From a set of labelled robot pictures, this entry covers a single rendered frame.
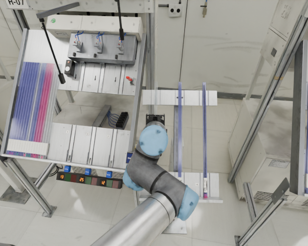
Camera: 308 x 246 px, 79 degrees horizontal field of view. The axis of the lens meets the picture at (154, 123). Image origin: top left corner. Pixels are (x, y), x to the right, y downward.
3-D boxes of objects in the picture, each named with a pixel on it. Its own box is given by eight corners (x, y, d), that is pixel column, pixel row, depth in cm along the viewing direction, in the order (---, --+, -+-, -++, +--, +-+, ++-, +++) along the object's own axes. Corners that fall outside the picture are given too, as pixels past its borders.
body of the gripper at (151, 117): (165, 113, 74) (166, 116, 62) (165, 134, 75) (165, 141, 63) (145, 112, 74) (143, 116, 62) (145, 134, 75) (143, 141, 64)
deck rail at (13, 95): (12, 154, 103) (2, 155, 97) (10, 154, 104) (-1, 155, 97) (34, 34, 110) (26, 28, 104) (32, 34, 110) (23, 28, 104)
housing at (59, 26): (143, 47, 103) (139, 32, 89) (61, 43, 109) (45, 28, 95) (145, 33, 104) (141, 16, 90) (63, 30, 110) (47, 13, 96)
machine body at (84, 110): (145, 192, 159) (143, 140, 120) (69, 180, 168) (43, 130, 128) (156, 138, 209) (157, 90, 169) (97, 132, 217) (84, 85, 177)
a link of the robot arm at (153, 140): (132, 152, 48) (145, 122, 47) (137, 141, 59) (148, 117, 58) (160, 164, 48) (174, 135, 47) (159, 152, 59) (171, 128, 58)
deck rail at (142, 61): (132, 171, 95) (129, 172, 89) (128, 170, 96) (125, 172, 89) (147, 39, 102) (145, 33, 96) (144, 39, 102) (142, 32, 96)
